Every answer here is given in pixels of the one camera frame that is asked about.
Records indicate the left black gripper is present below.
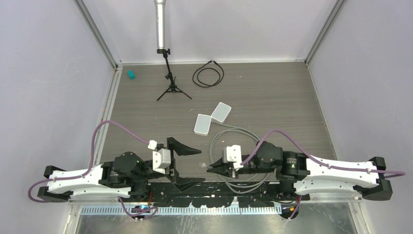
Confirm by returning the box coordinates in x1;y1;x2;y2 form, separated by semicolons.
133;139;207;191

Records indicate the grey ethernet cable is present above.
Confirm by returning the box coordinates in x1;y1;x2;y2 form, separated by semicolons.
199;122;270;195

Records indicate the white network switch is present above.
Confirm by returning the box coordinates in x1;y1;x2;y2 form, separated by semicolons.
193;114;212;136
211;102;232;123

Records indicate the black cable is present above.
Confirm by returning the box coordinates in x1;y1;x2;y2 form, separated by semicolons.
192;60;225;88

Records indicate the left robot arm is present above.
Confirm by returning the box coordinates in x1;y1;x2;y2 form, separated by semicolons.
37;137;205;203

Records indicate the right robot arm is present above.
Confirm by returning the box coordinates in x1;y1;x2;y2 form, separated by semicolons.
207;141;393;201

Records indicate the teal small block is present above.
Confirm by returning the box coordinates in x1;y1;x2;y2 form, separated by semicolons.
127;70;135;79

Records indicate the black tripod stand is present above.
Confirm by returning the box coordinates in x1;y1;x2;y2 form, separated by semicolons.
156;49;192;101

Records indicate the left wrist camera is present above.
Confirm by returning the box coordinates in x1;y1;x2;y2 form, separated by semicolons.
148;140;171;175

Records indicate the white slotted cable duct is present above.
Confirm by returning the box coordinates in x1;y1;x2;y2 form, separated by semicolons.
80;204;282;215

